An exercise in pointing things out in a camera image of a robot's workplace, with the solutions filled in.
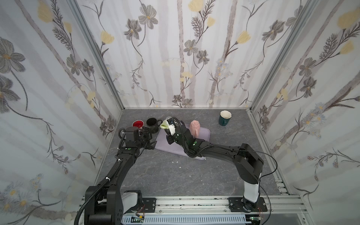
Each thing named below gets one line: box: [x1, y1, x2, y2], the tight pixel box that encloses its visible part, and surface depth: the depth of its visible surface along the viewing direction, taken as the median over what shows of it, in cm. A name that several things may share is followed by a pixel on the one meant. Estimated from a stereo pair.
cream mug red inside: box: [131, 120, 144, 130], surface depth 103 cm
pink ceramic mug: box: [189, 120, 201, 139], surface depth 100 cm
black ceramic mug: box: [146, 117, 163, 134], surface depth 103 cm
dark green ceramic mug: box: [218, 109, 233, 127], surface depth 106 cm
